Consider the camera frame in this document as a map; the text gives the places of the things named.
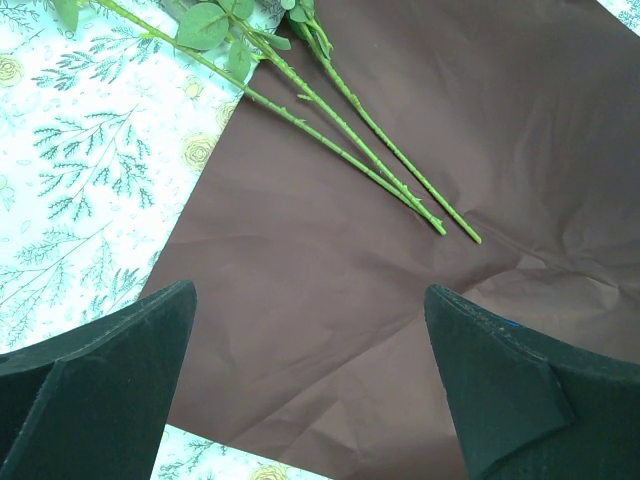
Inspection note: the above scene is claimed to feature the pale pink rose stem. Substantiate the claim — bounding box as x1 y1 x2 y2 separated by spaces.
162 1 442 229

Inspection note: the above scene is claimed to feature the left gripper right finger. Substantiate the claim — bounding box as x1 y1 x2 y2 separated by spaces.
424 285 639 479

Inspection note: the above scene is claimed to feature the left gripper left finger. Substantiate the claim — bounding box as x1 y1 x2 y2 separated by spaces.
1 280 196 480

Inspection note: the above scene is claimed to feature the peach rose stem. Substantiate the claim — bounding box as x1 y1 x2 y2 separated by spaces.
31 1 445 240
280 1 482 244

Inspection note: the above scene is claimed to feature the floral patterned table mat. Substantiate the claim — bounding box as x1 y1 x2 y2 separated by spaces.
1 1 639 479

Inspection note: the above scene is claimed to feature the red wrapping paper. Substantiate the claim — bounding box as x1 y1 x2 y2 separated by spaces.
154 1 639 479

